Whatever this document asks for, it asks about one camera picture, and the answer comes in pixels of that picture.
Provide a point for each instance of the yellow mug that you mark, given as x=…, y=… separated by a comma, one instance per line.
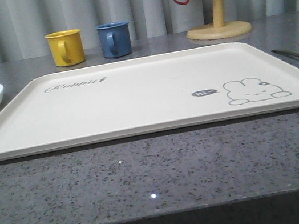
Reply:
x=66, y=47

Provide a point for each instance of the wooden mug tree stand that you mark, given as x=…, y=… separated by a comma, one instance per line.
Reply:
x=219, y=29

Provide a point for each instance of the cream rabbit serving tray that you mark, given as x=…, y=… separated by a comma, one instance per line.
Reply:
x=139, y=96

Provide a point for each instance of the blue mug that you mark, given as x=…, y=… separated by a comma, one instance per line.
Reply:
x=114, y=39

